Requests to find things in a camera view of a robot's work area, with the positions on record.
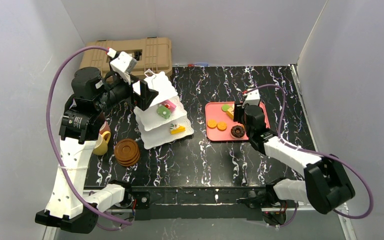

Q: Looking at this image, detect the green roll cake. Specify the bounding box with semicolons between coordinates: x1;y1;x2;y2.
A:
156;104;171;119

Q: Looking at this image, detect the pink cake slice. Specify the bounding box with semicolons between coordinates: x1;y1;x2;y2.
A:
161;100;177;112

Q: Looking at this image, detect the yellow cake with cherry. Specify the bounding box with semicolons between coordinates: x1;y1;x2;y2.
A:
226;107;234;120

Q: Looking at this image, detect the white three-tier cake stand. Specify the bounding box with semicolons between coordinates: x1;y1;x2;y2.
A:
133;69;194;150

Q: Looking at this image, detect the pink serving tray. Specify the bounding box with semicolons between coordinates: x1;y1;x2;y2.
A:
205;101;271;143

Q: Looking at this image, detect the tan plastic tool case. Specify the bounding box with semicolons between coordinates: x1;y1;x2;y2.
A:
79;37;173;79

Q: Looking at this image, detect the yellow cake slice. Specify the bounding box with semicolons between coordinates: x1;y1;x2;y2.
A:
169;123;186;135

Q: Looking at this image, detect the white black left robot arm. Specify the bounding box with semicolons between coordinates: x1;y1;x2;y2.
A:
35;67;159;234

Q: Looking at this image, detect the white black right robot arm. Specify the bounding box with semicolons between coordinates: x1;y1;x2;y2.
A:
233;102;356;214

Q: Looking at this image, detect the chocolate donut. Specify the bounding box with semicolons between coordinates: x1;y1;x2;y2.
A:
230;125;246;140

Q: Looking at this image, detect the green round macaron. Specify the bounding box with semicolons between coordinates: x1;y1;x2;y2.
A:
221;104;232;112

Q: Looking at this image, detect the pink mug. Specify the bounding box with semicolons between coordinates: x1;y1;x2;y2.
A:
99;121;111;135

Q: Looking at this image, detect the round orange waffle cookie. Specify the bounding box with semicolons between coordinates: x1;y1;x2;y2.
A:
206;119;218;129

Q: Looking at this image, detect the yellow mug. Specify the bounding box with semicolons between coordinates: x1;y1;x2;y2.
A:
92;131;111;156

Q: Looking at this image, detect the stack of brown wooden coasters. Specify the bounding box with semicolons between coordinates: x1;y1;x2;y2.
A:
113;138;141;167

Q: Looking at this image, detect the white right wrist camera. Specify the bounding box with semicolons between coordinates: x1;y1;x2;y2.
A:
242;89;261;109

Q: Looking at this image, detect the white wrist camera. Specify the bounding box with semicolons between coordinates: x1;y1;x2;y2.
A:
109;51;137;85
242;89;261;109

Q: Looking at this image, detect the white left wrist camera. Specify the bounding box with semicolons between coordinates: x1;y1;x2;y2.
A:
109;51;137;85

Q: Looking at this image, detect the aluminium frame rail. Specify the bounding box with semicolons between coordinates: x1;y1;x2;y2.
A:
49;187;349;213

